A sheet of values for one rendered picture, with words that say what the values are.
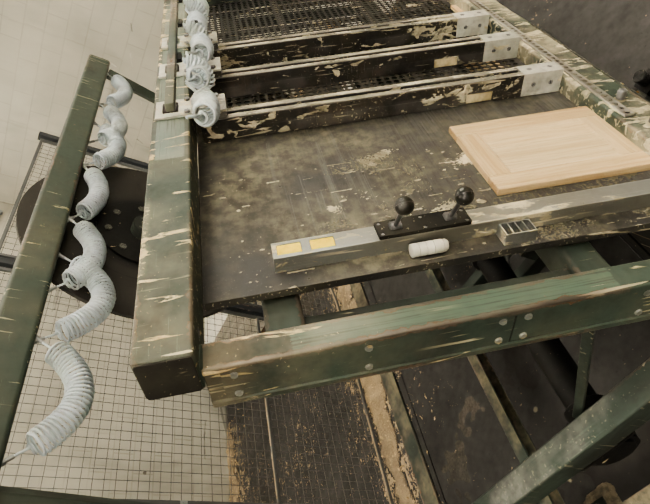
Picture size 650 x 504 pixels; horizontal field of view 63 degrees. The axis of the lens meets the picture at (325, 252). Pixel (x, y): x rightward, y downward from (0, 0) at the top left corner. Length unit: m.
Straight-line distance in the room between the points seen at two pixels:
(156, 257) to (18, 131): 6.46
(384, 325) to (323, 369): 0.13
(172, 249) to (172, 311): 0.16
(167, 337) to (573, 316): 0.72
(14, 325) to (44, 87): 5.72
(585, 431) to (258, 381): 0.96
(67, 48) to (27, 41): 0.39
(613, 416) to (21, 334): 1.48
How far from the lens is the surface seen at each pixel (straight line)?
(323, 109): 1.56
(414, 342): 0.95
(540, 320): 1.04
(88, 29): 6.72
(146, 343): 0.90
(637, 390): 1.54
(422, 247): 1.10
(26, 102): 7.23
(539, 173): 1.39
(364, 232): 1.12
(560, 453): 1.67
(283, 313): 1.07
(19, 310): 1.55
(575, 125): 1.62
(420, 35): 2.14
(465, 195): 1.04
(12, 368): 1.43
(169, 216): 1.14
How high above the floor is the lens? 2.09
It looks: 26 degrees down
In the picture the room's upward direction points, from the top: 75 degrees counter-clockwise
